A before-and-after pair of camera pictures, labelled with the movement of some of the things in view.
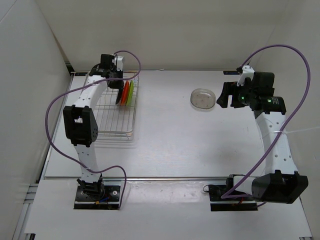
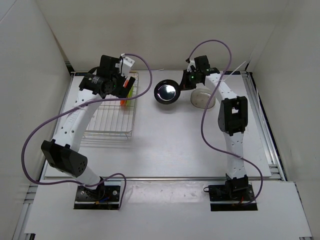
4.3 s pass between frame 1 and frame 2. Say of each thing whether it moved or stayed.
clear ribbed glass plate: stayed
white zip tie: moved
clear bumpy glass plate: moved
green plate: stayed
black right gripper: moved
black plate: moved
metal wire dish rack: stayed
